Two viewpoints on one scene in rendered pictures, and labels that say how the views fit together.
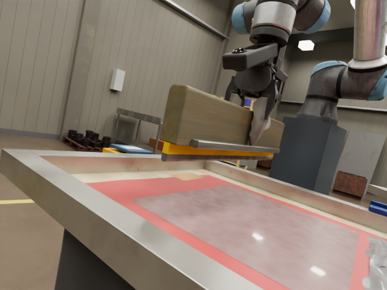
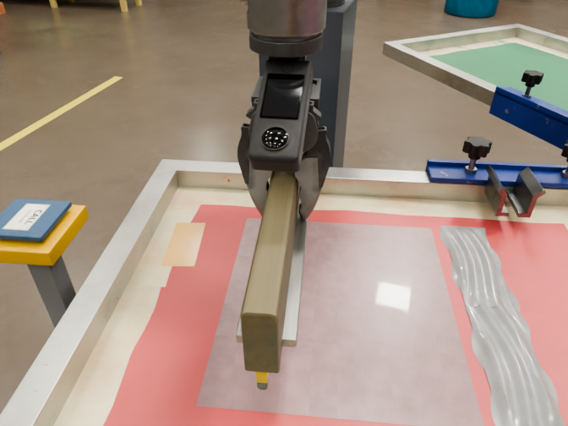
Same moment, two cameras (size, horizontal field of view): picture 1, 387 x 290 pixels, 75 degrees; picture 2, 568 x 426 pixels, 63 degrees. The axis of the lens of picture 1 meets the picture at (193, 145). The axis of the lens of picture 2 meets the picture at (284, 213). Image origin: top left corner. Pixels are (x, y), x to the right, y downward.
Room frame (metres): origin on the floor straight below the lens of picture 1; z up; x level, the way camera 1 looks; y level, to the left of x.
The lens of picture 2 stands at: (0.10, 0.14, 1.41)
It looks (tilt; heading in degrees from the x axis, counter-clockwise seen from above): 36 degrees down; 330
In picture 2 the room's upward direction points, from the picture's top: straight up
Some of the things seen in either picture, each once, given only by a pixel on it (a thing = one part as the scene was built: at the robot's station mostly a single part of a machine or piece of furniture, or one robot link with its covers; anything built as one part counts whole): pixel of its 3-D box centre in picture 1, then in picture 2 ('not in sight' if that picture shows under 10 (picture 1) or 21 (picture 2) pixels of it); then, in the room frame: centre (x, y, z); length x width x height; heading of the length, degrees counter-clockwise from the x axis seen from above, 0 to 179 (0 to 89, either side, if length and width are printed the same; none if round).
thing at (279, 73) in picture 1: (262, 67); (286, 90); (0.50, -0.10, 1.23); 0.09 x 0.08 x 0.12; 144
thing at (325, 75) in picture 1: (328, 81); not in sight; (1.00, -0.45, 1.37); 0.13 x 0.12 x 0.14; 42
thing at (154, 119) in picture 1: (145, 136); not in sight; (6.11, 1.18, 0.52); 2.02 x 0.77 x 1.04; 44
